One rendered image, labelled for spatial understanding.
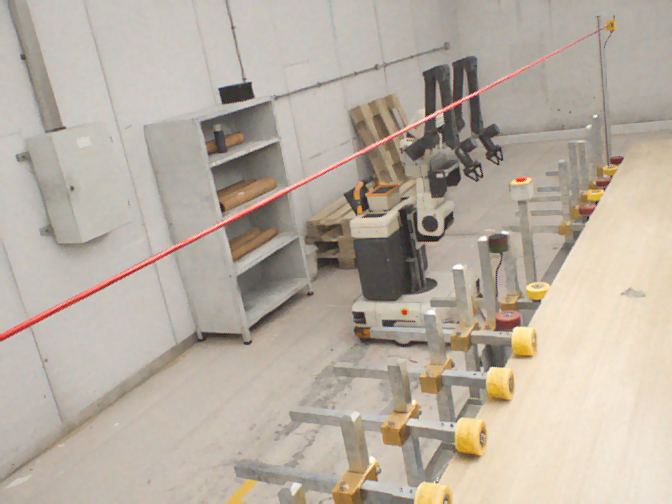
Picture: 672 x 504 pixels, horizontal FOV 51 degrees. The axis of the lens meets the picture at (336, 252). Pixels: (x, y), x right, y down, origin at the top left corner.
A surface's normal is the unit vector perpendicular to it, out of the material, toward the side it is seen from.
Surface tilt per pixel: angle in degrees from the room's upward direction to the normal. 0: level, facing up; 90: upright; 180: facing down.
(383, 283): 90
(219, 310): 90
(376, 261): 90
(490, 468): 0
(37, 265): 90
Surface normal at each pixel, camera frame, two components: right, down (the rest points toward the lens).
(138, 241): 0.87, -0.01
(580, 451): -0.18, -0.94
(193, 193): -0.47, 0.34
